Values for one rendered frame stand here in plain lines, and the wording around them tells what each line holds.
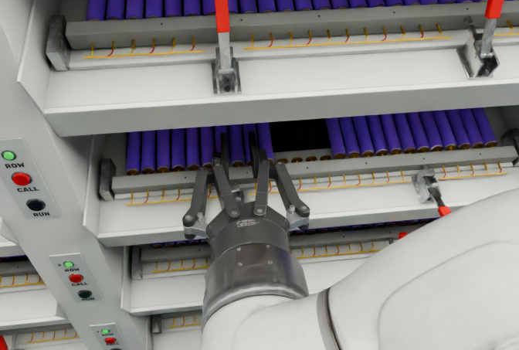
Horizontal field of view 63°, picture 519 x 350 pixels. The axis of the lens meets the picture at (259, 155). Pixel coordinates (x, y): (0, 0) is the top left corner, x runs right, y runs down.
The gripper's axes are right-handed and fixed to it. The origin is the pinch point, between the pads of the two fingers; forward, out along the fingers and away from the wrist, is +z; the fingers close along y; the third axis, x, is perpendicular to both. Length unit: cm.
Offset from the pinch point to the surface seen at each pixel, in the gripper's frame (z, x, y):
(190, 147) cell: 4.3, 1.1, 6.5
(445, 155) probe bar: 0.4, 2.7, -28.7
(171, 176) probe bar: 0.2, 2.9, 9.0
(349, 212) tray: -3.9, 8.0, -14.4
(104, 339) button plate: 0.2, 35.7, 24.4
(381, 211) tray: -4.0, 8.1, -18.8
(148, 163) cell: 2.5, 2.1, 12.2
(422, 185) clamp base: -2.5, 5.4, -24.6
